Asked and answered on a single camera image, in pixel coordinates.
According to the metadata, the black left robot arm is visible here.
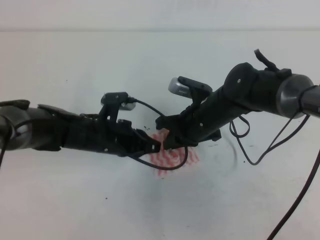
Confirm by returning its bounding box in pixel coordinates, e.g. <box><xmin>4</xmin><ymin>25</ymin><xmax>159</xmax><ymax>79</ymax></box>
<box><xmin>0</xmin><ymin>104</ymin><xmax>161</xmax><ymax>157</ymax></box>

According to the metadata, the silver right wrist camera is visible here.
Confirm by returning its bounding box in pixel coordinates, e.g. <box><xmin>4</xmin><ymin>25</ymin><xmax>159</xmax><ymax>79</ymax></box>
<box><xmin>167</xmin><ymin>76</ymin><xmax>213</xmax><ymax>106</ymax></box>

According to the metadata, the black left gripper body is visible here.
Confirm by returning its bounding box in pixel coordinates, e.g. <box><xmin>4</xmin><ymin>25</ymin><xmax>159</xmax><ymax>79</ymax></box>
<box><xmin>59</xmin><ymin>116</ymin><xmax>138</xmax><ymax>157</ymax></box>

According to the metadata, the pink white striped towel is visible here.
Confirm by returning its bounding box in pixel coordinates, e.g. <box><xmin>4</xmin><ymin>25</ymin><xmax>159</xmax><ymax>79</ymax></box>
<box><xmin>146</xmin><ymin>129</ymin><xmax>200</xmax><ymax>179</ymax></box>

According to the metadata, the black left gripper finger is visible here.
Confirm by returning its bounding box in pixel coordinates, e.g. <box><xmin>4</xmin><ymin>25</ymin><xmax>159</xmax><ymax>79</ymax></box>
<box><xmin>133</xmin><ymin>129</ymin><xmax>162</xmax><ymax>153</ymax></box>

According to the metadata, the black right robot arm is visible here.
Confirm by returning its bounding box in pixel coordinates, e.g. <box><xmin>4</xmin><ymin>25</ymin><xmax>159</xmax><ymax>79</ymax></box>
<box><xmin>156</xmin><ymin>50</ymin><xmax>320</xmax><ymax>150</ymax></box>

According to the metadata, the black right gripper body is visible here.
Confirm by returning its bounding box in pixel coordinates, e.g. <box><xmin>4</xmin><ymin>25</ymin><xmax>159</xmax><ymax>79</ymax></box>
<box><xmin>172</xmin><ymin>98</ymin><xmax>222</xmax><ymax>146</ymax></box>

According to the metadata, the black left camera cable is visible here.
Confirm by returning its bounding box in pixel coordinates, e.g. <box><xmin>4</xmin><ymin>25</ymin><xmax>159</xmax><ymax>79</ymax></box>
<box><xmin>0</xmin><ymin>97</ymin><xmax>189</xmax><ymax>171</ymax></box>

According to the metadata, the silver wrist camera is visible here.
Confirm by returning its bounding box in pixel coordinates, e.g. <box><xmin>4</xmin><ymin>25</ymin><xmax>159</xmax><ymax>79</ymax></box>
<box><xmin>167</xmin><ymin>76</ymin><xmax>213</xmax><ymax>106</ymax></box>
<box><xmin>98</xmin><ymin>92</ymin><xmax>136</xmax><ymax>123</ymax></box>

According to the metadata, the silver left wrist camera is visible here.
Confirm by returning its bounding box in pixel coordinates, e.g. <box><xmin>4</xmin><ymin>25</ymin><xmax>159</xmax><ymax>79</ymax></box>
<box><xmin>98</xmin><ymin>92</ymin><xmax>136</xmax><ymax>123</ymax></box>

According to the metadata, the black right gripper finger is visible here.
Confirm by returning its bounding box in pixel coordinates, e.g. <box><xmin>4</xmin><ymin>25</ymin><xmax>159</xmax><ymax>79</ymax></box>
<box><xmin>162</xmin><ymin>129</ymin><xmax>183</xmax><ymax>150</ymax></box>
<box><xmin>155</xmin><ymin>115</ymin><xmax>180</xmax><ymax>130</ymax></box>

